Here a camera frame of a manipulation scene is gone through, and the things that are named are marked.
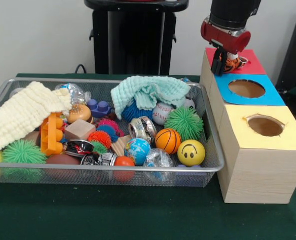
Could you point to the blue globe ball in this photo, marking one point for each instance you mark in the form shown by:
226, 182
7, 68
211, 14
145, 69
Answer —
137, 150

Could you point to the small orange basketball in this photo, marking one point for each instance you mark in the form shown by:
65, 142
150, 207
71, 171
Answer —
167, 140

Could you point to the orange striped tiger plush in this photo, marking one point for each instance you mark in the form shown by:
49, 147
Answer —
233, 63

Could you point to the cream waffle cloth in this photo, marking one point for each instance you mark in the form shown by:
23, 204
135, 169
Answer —
20, 115

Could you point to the wooden box with three holes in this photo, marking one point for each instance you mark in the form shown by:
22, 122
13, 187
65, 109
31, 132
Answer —
258, 175

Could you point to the clear mesh bin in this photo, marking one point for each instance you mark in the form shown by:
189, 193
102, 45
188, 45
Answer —
213, 150

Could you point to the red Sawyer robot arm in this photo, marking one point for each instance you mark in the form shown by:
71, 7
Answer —
233, 12

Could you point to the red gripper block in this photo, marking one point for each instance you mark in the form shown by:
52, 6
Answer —
228, 40

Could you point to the green spiky rubber ball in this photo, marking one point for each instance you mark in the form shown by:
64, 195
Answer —
184, 123
23, 152

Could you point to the yellow plastic ball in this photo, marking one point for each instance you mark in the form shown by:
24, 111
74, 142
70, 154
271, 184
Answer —
191, 152

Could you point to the toy hamburger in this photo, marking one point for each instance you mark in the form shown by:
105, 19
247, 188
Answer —
78, 113

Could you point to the dark green table cloth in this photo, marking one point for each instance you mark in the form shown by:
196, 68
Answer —
112, 212

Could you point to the white baseball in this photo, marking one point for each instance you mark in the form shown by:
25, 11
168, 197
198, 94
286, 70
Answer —
162, 113

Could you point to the orange toy building block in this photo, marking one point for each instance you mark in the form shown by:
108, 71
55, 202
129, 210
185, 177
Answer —
51, 135

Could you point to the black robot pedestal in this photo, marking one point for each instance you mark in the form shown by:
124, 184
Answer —
137, 37

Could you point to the mint green waffle cloth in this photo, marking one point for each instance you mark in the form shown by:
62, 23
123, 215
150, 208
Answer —
150, 90

